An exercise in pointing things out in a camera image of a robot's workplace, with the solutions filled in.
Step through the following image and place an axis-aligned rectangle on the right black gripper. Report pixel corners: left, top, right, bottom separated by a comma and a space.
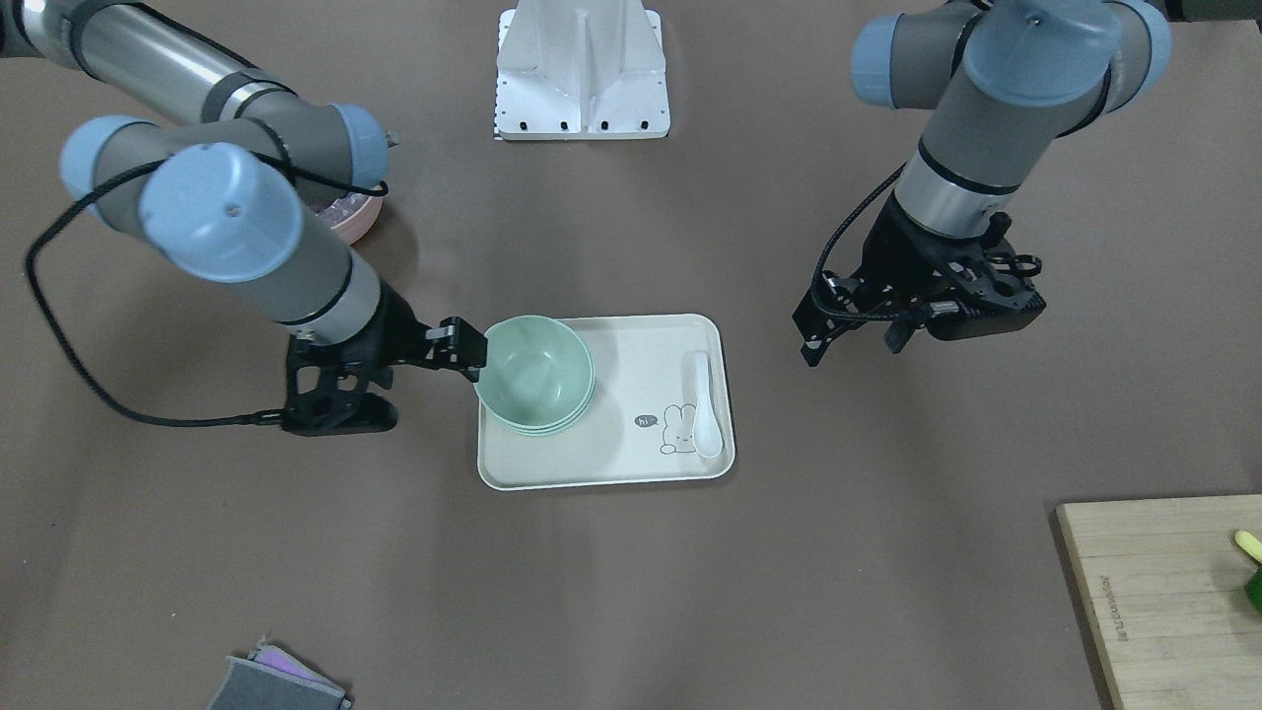
334, 280, 488, 383

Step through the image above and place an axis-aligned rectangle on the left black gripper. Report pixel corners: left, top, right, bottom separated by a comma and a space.
793, 192, 987, 368

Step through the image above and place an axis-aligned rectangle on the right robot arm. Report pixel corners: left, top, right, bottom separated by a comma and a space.
3, 1, 486, 381

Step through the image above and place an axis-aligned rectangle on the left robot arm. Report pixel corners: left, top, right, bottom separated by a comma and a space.
793, 1, 1171, 367

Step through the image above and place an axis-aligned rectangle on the green bowl on tray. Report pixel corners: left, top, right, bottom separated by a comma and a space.
505, 399, 591, 438

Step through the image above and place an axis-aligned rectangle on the pink bowl with ice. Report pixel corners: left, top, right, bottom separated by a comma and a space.
316, 193, 385, 246

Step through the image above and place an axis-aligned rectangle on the white ceramic spoon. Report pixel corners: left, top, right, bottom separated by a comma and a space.
692, 351, 723, 460

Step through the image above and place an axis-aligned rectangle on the cream rabbit tray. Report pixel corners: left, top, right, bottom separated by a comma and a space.
477, 314, 737, 491

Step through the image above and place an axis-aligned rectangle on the grey folded cloth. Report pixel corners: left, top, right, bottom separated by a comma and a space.
207, 641, 353, 709

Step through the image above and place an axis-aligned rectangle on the wooden cutting board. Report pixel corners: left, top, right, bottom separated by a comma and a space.
1056, 494, 1261, 709

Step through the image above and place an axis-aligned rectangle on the yellow lemon piece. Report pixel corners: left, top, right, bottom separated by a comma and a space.
1233, 530, 1262, 565

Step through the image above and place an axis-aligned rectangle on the green lime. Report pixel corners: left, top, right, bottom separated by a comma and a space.
1243, 567, 1262, 614

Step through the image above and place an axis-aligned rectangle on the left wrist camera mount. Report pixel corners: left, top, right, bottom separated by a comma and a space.
928, 211, 1046, 340

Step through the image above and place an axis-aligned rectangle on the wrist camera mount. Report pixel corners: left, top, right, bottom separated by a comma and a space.
280, 335, 398, 438
928, 211, 1046, 340

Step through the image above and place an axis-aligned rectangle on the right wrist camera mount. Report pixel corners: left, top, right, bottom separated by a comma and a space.
280, 335, 398, 438

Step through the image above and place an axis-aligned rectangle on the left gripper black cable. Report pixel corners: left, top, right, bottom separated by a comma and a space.
814, 163, 906, 322

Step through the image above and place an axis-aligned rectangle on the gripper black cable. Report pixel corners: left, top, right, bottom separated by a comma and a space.
814, 163, 906, 322
24, 158, 390, 429

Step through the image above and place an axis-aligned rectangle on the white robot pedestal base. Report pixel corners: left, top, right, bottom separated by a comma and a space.
493, 1, 671, 141

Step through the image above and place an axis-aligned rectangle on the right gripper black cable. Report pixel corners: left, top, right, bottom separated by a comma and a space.
24, 158, 390, 429

